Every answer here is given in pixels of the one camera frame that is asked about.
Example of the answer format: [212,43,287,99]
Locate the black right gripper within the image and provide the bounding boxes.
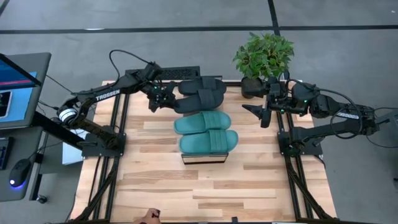
[241,90,293,128]

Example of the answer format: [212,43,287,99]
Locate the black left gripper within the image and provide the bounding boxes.
[146,81,178,113]

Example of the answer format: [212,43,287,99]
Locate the black rubber slide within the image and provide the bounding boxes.
[173,89,225,114]
[177,77,228,96]

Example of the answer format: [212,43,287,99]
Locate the teal rubber slide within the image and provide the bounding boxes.
[173,111,233,135]
[178,129,239,155]

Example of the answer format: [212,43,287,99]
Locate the black plant pot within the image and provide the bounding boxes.
[241,77,265,100]

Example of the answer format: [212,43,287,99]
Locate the green leafy plant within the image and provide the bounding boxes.
[232,32,295,80]

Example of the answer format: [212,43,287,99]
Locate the white box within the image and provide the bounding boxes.
[62,129,85,166]

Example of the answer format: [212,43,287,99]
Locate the black monitor stand bar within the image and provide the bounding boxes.
[30,111,85,150]

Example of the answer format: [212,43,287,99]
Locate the person's hand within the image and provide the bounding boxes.
[132,207,162,224]

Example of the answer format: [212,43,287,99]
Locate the grey power supply box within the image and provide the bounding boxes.
[374,108,398,128]

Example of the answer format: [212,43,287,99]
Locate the grey-framed computer monitor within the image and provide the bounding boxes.
[0,52,52,130]

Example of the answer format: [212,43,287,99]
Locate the grey desk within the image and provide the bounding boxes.
[0,126,44,203]

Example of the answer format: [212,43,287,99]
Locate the black computer mouse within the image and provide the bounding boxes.
[8,158,32,189]

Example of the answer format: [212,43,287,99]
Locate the black keyboard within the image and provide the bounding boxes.
[0,136,15,170]

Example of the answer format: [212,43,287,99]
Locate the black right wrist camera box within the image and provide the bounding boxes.
[266,76,283,93]

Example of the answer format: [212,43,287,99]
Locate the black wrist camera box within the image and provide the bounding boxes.
[141,61,164,82]
[266,76,283,93]

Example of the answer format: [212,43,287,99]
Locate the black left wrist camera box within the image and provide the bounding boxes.
[141,61,164,82]

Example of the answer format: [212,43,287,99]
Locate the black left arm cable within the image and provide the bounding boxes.
[108,49,153,82]

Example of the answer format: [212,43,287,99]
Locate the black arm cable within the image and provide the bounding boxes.
[108,49,153,82]
[285,77,398,149]

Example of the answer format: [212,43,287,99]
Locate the wooden shelf with black frame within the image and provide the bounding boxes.
[180,79,229,165]

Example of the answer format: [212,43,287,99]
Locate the black aluminium table frame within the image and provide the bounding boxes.
[74,80,340,224]

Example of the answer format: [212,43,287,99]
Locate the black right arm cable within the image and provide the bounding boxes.
[285,77,398,149]

